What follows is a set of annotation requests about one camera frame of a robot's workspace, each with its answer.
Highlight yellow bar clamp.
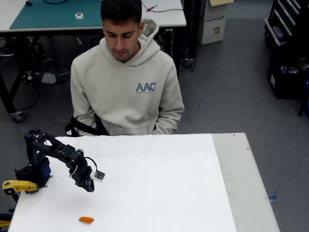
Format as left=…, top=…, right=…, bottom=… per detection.
left=2, top=180, right=39, bottom=195
left=0, top=212, right=13, bottom=228

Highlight green cutting mat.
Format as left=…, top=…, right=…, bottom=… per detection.
left=9, top=0, right=103, bottom=29

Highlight black storage bin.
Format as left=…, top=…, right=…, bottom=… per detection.
left=267, top=52, right=309, bottom=100

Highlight blue tape scrap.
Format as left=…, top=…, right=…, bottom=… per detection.
left=268, top=187, right=280, bottom=201

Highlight white cardboard box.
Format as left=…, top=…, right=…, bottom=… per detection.
left=199, top=0, right=234, bottom=46

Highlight black caster wheel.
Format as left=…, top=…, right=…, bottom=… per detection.
left=182, top=58, right=196, bottom=69
left=11, top=110, right=26, bottom=123

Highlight thin black cable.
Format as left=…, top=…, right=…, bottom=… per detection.
left=140, top=0, right=184, bottom=13

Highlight white paper sheet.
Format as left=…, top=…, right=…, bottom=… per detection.
left=8, top=133, right=237, bottom=232

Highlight blue white packaging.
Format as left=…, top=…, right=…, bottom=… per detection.
left=280, top=64, right=300, bottom=74

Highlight white workbench black frame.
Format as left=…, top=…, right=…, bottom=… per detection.
left=0, top=0, right=188, bottom=123

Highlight crumpled white plastic bag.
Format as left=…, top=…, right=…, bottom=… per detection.
left=41, top=71, right=57, bottom=84

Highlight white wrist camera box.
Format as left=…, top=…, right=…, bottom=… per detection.
left=90, top=169, right=106, bottom=183

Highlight man in beige hoodie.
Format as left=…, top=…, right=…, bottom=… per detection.
left=70, top=0, right=185, bottom=136

